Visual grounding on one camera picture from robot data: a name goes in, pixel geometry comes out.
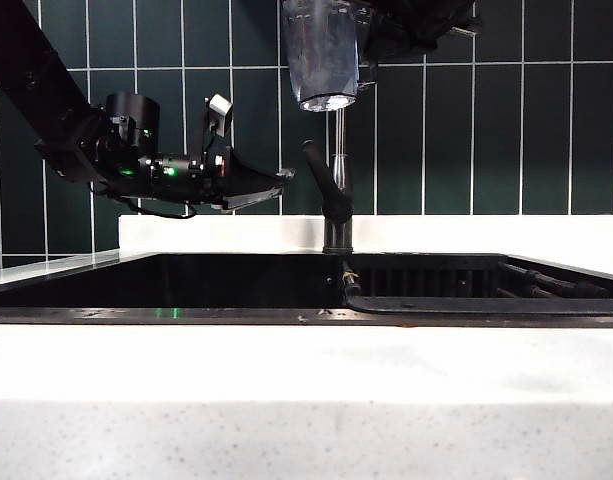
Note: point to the clear faceted glass mug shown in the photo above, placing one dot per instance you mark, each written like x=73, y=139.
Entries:
x=321, y=60

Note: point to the black kitchen sink basin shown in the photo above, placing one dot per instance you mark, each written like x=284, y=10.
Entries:
x=236, y=285

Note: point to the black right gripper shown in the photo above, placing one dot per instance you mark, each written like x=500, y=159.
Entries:
x=421, y=20

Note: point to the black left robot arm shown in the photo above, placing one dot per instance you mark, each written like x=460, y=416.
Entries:
x=36, y=75

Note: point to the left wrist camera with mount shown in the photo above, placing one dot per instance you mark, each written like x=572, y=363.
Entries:
x=217, y=117

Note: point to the chrome kitchen faucet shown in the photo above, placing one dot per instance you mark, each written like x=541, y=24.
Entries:
x=339, y=235

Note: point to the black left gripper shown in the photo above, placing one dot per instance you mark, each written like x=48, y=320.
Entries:
x=186, y=175

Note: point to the black sink drain rack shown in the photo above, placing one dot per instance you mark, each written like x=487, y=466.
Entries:
x=461, y=304

